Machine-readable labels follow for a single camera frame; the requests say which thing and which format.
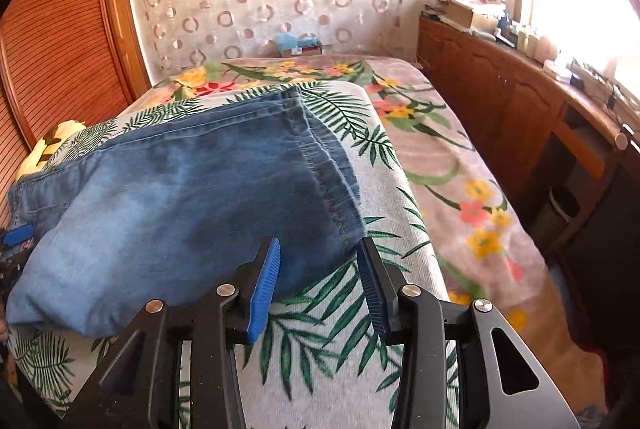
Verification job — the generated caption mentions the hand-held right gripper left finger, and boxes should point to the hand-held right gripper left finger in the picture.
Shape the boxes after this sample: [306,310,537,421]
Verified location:
[62,236,282,429]

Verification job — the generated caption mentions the palm leaf printed sheet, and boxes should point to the palm leaf printed sheet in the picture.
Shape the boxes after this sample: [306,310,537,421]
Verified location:
[10,81,461,429]

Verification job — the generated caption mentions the cardboard box with blue cloth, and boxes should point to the cardboard box with blue cloth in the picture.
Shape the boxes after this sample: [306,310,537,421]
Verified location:
[272,34,323,58]

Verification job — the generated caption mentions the wooden louvered wardrobe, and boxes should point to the wooden louvered wardrobe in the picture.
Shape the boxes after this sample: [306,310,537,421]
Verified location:
[0,0,151,230]

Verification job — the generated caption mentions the yellow plush toy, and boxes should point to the yellow plush toy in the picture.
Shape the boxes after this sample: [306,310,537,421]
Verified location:
[17,120,86,182]

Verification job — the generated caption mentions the floral blanket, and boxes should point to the floral blanket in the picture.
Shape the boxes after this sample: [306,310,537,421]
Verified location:
[150,56,606,415]

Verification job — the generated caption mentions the blue denim pants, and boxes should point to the blue denim pants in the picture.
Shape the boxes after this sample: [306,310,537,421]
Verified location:
[6,89,366,339]

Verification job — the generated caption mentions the dark waste bin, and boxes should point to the dark waste bin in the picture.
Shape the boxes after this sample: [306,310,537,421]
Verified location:
[547,186,582,231]

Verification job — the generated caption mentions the wooden cabinet counter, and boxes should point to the wooden cabinet counter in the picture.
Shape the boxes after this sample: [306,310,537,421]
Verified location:
[416,16,640,350]

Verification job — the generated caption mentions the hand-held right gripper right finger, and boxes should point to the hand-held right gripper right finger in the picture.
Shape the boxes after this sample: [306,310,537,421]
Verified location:
[357,236,581,429]

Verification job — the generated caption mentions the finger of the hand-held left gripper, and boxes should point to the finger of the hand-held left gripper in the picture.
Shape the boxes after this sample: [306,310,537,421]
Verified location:
[0,225,32,248]

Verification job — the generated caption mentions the white power strip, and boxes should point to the white power strip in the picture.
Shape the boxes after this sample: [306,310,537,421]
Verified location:
[567,59,636,110]

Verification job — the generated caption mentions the group of small bottles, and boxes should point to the group of small bottles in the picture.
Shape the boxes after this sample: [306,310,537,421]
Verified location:
[512,24,556,60]

